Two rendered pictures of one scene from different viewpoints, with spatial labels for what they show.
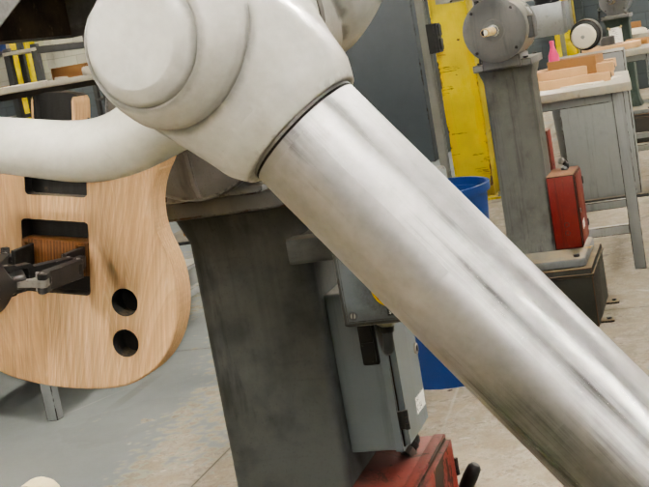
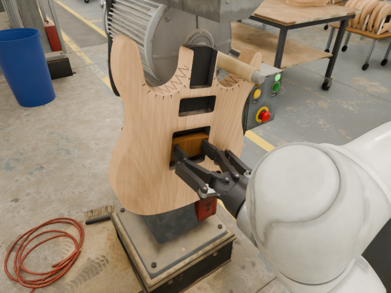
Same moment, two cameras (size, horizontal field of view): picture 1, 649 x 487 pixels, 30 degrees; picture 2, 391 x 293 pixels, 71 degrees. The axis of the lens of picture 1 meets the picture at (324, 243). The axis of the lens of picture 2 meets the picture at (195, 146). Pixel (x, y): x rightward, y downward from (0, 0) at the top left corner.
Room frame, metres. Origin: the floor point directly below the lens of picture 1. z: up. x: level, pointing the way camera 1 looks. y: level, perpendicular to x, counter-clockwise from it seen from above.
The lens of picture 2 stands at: (1.30, 0.74, 1.48)
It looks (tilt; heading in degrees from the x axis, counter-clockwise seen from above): 37 degrees down; 308
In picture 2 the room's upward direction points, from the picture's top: straight up
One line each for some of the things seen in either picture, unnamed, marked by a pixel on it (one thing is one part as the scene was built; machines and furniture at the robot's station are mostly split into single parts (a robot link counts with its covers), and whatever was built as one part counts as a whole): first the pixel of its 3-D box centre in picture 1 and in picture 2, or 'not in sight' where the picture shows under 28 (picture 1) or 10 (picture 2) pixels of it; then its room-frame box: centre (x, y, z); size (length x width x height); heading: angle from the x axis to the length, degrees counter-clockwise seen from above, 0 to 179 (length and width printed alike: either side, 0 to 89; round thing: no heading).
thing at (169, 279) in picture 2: not in sight; (171, 236); (1.98, 0.09, 0.12); 0.61 x 0.51 x 0.25; 71
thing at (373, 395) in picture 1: (365, 278); not in sight; (1.93, -0.06, 0.93); 0.15 x 0.10 x 0.55; 161
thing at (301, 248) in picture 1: (351, 243); not in sight; (1.78, -0.04, 1.02); 0.19 x 0.04 x 0.04; 71
